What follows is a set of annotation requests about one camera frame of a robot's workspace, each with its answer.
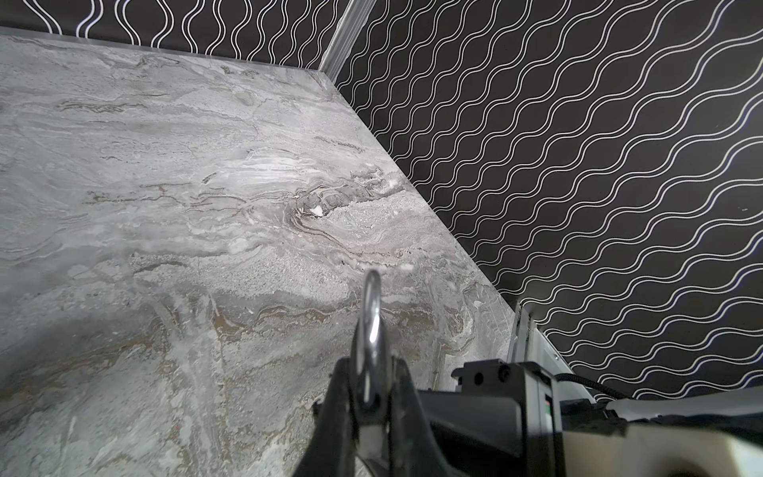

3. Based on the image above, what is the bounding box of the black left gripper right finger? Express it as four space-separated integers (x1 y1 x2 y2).
385 357 462 476

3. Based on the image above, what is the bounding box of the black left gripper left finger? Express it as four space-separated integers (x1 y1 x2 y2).
293 358 356 476

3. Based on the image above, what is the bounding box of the brass padlock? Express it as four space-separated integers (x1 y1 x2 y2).
350 269 395 477

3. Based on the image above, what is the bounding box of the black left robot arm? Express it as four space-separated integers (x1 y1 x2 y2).
295 358 762 476

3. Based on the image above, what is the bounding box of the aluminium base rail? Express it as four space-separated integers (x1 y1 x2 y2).
509 305 572 375

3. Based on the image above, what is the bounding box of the aluminium right corner post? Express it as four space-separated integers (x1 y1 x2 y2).
319 0 377 83

